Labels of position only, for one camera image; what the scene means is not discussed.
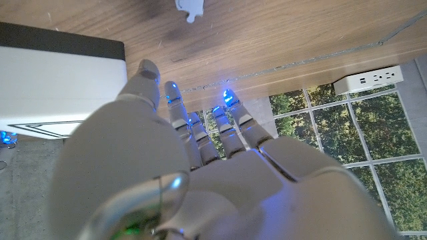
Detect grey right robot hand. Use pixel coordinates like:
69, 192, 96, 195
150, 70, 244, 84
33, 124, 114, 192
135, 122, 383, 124
0, 130, 18, 149

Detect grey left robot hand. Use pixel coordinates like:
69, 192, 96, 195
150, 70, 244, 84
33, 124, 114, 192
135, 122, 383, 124
46, 59, 401, 240

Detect white box with black frame print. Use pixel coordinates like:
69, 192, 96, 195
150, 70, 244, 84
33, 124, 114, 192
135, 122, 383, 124
0, 21, 128, 140

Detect white jigsaw puzzle piece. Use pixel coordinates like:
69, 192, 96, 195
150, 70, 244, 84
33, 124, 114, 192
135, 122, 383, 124
175, 0, 205, 24

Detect printed window backdrop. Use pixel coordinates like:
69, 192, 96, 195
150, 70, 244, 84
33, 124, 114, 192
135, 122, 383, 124
195, 55, 427, 240

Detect white power strip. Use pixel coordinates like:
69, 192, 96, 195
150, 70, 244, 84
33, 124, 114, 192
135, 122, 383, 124
333, 65, 404, 96

